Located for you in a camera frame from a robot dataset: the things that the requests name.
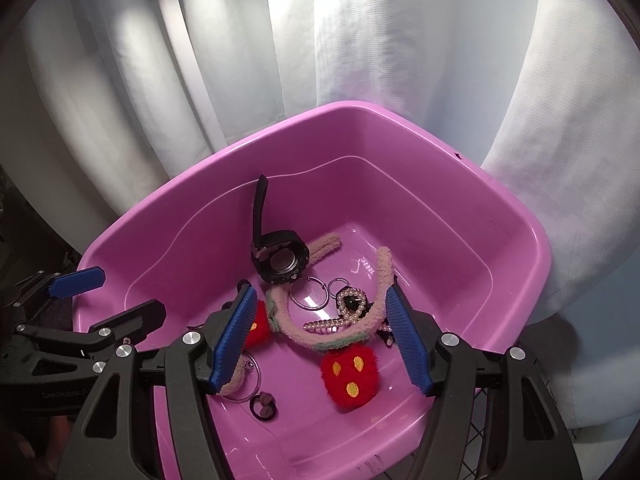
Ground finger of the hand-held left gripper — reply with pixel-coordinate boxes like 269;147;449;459
12;299;167;361
10;266;106;306

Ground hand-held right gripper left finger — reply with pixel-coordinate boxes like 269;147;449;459
67;282;258;480

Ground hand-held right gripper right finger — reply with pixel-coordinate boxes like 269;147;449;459
384;284;583;480

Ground pink strawberry plush headband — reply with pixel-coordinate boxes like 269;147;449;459
245;234;401;413

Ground black hair tie with charm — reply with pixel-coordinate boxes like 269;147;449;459
248;391;277;423

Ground silver metal ring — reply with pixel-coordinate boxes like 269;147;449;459
289;276;329;309

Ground pearl hair claw clip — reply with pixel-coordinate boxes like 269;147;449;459
304;287;373;333

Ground black wrist watch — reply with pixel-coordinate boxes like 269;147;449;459
250;174;310;283

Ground pink plastic bin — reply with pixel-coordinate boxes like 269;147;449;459
72;100;553;480

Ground white curtain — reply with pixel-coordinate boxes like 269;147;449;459
20;0;636;326

